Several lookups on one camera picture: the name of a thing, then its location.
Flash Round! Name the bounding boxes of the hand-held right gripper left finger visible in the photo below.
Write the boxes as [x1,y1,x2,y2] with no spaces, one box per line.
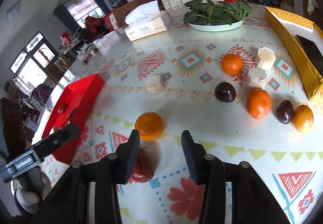
[30,129,140,224]

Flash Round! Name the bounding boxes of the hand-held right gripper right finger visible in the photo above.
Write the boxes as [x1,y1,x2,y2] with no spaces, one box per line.
[181,130,290,224]

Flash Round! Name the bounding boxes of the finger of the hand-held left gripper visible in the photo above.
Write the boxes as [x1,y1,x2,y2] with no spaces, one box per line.
[0,123,80,183]

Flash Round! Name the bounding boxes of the orange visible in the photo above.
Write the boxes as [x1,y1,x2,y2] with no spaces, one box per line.
[134,112,165,142]
[221,54,244,76]
[293,104,314,133]
[246,89,272,120]

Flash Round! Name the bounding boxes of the dark purple plum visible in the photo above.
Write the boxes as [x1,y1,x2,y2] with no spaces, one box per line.
[276,100,295,124]
[215,82,236,103]

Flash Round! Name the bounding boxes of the beige cylindrical rice cake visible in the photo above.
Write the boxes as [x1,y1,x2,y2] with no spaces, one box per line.
[145,74,166,94]
[246,68,267,90]
[255,47,276,71]

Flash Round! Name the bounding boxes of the person's left hand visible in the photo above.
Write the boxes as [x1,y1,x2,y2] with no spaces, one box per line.
[14,171,51,214]

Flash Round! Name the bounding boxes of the red glossy round object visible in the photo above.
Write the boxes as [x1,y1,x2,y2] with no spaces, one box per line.
[130,148,155,183]

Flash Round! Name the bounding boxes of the patterned tablecloth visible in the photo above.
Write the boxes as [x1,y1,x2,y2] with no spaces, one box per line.
[33,3,323,224]

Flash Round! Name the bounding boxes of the lattice window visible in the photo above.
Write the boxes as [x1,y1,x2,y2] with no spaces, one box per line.
[10,32,57,81]

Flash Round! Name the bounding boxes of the red bag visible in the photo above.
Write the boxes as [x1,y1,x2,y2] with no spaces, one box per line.
[84,16,108,36]

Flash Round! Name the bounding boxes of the red carton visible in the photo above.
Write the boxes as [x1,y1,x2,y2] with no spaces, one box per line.
[102,11,115,32]

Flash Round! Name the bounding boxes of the white tissue box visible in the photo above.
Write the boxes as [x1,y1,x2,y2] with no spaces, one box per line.
[124,1,171,42]

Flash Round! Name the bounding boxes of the pale green plate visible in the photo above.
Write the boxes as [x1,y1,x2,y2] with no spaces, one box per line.
[188,20,244,32]

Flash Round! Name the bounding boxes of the curtained window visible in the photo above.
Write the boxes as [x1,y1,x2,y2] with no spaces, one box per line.
[54,0,111,31]

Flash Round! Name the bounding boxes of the ceiling panel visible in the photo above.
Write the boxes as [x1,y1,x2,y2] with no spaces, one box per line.
[7,0,23,21]

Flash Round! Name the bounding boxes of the brown cardboard box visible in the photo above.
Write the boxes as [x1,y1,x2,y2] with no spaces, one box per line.
[109,0,159,30]

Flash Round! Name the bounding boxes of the green spinach bunch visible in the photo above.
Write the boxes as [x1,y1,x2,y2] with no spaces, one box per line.
[184,0,253,25]

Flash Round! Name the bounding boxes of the gold box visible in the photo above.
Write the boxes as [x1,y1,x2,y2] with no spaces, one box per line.
[265,7,323,103]

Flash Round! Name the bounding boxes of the black phone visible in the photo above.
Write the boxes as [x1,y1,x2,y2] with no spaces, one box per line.
[295,34,323,75]

